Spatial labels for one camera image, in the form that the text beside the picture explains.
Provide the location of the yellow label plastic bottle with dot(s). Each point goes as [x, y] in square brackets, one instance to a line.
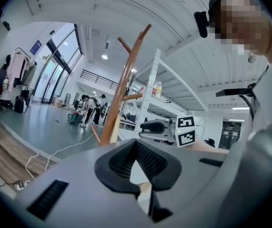
[159, 89]

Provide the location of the black chest-mounted device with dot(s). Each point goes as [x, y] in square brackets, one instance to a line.
[235, 92]

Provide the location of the red cap plastic bottle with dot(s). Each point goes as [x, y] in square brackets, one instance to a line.
[143, 88]

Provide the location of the round ceiling light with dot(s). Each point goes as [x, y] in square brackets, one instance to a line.
[104, 56]

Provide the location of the person's right forearm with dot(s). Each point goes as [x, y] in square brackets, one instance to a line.
[209, 147]

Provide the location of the person's head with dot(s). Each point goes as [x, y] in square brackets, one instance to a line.
[240, 22]

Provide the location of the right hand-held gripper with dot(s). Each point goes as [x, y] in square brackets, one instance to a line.
[185, 129]

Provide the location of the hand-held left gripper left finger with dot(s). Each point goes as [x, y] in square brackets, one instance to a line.
[107, 170]

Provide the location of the black head-mounted camera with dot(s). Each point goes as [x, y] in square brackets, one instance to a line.
[201, 24]

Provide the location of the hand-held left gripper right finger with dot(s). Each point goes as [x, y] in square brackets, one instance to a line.
[166, 172]

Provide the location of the black balcony railing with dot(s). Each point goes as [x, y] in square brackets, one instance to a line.
[99, 78]

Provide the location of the black office chair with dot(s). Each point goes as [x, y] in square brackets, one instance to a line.
[209, 142]

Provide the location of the person's left forearm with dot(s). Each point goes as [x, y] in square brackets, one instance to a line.
[256, 179]

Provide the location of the person's white shirt torso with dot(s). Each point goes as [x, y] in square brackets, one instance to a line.
[271, 96]

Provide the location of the wooden coat stand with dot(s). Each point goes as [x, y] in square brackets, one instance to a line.
[124, 79]

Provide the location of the black suitcase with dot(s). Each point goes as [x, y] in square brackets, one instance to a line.
[19, 104]

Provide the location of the large glass window wall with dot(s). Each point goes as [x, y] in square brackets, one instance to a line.
[57, 68]

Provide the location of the white metal shelving unit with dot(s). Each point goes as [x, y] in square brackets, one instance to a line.
[150, 91]

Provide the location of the clothes rail with hanging garments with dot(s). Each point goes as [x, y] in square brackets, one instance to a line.
[14, 70]

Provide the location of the green bag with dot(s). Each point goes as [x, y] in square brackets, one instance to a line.
[75, 118]

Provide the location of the black double door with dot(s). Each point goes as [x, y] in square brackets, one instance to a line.
[229, 134]

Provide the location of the white power strip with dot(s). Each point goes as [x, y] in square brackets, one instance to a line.
[23, 185]

